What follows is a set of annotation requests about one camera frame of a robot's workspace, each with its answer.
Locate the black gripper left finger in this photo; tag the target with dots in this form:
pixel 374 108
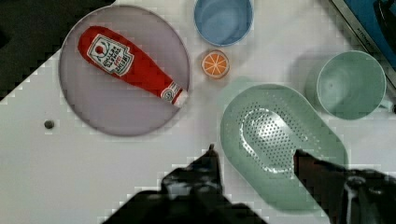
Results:
pixel 195 192

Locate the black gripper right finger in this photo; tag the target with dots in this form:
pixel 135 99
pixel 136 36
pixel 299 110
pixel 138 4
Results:
pixel 347 196

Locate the green plastic strainer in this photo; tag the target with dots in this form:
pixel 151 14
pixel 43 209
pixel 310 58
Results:
pixel 261 128

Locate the green cup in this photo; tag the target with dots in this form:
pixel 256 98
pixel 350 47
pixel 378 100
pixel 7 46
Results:
pixel 349 85

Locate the orange slice toy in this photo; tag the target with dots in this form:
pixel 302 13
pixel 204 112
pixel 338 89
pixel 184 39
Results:
pixel 216 64

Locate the red ketchup bottle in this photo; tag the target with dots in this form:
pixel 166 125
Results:
pixel 122 59

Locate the blue bowl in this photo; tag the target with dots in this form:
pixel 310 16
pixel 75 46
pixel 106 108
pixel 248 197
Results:
pixel 223 23

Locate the toaster oven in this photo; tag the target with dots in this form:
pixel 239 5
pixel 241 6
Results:
pixel 373 22

